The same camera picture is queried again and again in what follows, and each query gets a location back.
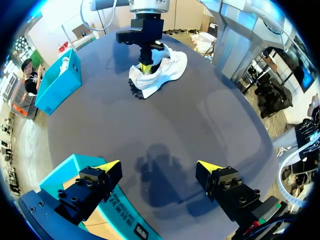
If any person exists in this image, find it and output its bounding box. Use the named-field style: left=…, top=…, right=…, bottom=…
left=271, top=93, right=320, bottom=162
left=21, top=58, right=45, bottom=96

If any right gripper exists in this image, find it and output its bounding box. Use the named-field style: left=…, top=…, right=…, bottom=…
left=115, top=13, right=165, bottom=75

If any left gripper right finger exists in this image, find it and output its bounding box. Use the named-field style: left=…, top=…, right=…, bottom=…
left=195, top=160, right=261, bottom=222

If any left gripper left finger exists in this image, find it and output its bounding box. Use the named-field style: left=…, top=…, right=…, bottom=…
left=57, top=159, right=123, bottom=225

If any teal shoebox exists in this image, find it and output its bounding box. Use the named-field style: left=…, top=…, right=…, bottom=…
left=39, top=153, right=163, bottom=240
left=34, top=48, right=83, bottom=116

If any white and beige sneaker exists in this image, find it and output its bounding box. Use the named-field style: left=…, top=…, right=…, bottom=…
left=58, top=56, right=70, bottom=77
left=128, top=44, right=188, bottom=100

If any white cable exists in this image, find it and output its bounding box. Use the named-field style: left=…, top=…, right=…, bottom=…
left=79, top=0, right=118, bottom=32
left=276, top=139, right=320, bottom=208

